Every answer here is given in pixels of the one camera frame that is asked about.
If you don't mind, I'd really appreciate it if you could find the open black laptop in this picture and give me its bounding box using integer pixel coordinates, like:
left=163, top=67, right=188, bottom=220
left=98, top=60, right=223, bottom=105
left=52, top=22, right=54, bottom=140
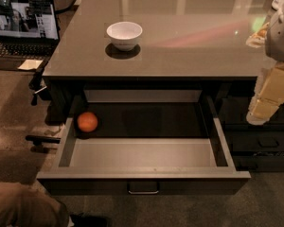
left=0, top=0, right=60, bottom=59

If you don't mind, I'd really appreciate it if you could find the orange fruit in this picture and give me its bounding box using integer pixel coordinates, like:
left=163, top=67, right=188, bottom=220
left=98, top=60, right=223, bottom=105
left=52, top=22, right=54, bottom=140
left=77, top=112, right=98, bottom=132

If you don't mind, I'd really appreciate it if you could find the black clamp handle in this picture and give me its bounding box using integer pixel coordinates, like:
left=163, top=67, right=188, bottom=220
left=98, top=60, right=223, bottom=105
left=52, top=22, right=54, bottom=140
left=26, top=135, right=61, bottom=146

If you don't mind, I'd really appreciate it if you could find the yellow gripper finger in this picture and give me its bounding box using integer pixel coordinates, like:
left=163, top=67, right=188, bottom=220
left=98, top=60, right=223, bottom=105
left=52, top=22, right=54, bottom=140
left=246, top=63, right=284, bottom=125
left=246, top=23, right=269, bottom=48

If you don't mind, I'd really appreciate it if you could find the white ceramic bowl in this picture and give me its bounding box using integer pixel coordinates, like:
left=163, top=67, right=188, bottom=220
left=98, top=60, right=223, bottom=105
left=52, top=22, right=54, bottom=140
left=106, top=22, right=143, bottom=51

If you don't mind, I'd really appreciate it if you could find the grey counter cabinet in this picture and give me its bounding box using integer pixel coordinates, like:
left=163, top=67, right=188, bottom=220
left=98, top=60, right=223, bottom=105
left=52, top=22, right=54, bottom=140
left=44, top=0, right=275, bottom=114

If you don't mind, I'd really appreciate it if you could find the black shoe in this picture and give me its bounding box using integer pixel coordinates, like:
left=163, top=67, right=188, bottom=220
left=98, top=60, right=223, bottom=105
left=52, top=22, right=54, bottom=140
left=70, top=215, right=109, bottom=227

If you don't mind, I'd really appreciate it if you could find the open grey top drawer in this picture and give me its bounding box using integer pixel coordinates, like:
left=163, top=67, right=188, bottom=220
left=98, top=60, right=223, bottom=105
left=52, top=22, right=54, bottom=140
left=37, top=90, right=250, bottom=195

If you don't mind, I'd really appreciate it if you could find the person's knee in trousers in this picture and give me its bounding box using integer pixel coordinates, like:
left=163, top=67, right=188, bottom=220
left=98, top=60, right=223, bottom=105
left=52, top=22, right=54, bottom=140
left=0, top=183, right=69, bottom=227

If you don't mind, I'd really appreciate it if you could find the white paper note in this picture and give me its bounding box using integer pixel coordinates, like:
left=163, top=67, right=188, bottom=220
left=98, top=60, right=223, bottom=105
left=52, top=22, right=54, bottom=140
left=18, top=60, right=42, bottom=71

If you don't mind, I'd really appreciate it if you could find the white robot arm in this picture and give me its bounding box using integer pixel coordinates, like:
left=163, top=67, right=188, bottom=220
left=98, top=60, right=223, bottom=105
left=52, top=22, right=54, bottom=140
left=246, top=3, right=284, bottom=126

